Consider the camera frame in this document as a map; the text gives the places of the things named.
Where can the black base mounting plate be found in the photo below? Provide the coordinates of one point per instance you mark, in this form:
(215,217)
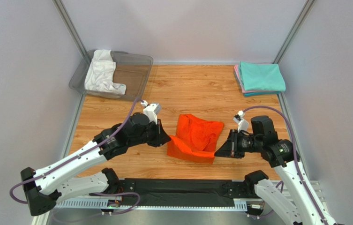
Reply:
(179,192)

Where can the dark teal folded t shirt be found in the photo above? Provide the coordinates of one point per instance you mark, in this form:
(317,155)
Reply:
(249,94)

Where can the corner aluminium post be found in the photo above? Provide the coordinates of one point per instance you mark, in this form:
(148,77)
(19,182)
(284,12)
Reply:
(70,26)
(294,30)

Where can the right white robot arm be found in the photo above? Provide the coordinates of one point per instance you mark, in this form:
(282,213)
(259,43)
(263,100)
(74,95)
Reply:
(304,207)

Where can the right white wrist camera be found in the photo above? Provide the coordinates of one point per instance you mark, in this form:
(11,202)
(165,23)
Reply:
(242,123)

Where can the clear plastic bin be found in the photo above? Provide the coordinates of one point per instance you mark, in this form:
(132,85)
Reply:
(131,71)

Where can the aluminium frame rail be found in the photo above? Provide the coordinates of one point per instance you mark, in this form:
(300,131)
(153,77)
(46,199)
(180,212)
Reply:
(122,202)

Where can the right corner aluminium post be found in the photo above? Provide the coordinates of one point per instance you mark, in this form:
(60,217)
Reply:
(294,30)

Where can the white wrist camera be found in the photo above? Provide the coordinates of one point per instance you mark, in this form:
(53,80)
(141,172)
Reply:
(242,123)
(151,110)

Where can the orange t shirt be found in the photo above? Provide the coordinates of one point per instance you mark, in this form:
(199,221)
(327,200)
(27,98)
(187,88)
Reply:
(195,139)

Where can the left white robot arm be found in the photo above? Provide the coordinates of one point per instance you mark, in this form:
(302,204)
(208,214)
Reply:
(46,187)

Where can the white t shirt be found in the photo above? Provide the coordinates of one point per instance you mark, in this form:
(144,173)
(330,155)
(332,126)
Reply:
(100,74)

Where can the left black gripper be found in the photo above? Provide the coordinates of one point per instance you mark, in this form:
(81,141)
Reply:
(161,137)

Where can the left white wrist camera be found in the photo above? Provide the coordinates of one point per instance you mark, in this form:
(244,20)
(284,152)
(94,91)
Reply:
(151,110)

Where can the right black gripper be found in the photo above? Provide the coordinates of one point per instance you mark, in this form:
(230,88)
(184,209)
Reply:
(232,145)

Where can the pink folded t shirt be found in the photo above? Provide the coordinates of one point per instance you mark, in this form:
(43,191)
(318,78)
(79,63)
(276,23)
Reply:
(237,76)

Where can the left corner aluminium post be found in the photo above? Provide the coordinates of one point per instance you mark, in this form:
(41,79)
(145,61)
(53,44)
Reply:
(70,26)

